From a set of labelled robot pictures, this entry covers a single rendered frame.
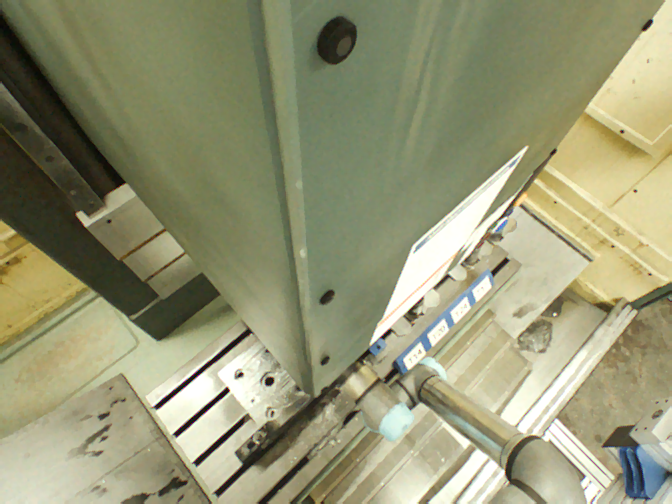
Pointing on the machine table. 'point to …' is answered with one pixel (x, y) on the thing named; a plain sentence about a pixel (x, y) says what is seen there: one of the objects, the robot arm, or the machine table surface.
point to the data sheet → (448, 236)
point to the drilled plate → (263, 386)
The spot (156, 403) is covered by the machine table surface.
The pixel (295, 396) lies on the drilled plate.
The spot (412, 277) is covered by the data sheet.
